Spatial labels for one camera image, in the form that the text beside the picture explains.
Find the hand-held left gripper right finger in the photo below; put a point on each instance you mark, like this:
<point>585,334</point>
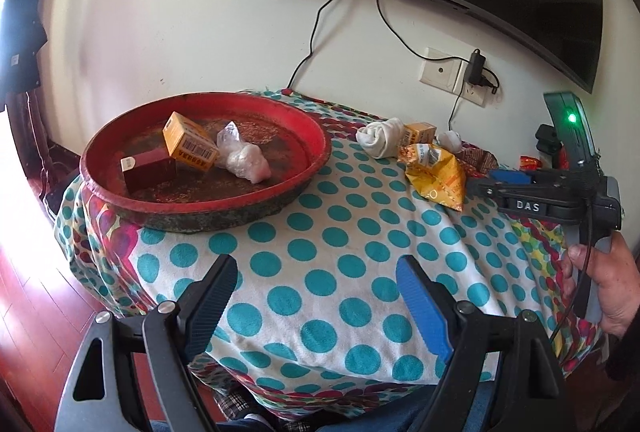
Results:
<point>425,307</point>

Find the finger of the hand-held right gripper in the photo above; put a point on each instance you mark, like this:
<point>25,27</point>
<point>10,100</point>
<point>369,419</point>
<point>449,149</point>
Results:
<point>507,176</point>
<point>560,204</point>

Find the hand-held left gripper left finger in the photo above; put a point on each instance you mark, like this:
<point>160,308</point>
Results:
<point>212,304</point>

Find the brown snack packet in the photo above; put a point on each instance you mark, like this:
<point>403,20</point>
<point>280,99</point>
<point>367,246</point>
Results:
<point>477,160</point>

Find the small white sock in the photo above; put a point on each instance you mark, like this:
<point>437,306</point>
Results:
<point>450,141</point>

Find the yellow snack packet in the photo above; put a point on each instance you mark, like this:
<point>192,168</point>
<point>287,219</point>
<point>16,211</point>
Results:
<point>440,179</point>

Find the small yellow box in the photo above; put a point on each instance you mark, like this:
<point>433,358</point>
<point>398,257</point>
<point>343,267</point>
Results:
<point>421,133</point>

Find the round red tray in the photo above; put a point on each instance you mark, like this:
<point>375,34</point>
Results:
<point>150,207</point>

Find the large white sock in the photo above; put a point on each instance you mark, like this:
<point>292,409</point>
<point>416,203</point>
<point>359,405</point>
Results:
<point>382,137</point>

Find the person's right hand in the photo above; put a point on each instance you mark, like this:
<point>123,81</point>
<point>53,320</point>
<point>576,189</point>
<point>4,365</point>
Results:
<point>620,282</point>

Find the red snack packet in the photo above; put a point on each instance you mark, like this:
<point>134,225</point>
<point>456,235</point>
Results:
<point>530,161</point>

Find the plaid cloth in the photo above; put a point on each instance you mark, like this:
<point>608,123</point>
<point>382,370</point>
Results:
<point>240,404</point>

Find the polka dot blanket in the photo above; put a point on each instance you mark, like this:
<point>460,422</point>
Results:
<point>325,272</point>

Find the black power adapter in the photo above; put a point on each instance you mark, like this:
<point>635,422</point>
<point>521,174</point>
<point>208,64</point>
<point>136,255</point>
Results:
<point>474,66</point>

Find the dark red box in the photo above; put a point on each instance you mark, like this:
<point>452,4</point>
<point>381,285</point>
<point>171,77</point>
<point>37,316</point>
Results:
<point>150,172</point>

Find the clear bag of white stuff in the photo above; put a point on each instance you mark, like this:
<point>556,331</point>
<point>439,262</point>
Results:
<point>245,160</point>

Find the large yellow barcode box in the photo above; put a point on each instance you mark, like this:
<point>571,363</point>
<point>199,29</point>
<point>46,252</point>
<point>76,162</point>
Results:
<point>192,140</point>

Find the dark wooden coat rack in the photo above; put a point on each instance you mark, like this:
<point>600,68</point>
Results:
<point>37,137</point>

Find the dark hanging coat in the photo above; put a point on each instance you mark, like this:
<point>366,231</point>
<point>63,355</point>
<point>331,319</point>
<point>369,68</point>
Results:
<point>20,37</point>

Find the white wall socket plate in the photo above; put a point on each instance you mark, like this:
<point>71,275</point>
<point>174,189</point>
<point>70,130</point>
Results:
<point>440,68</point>

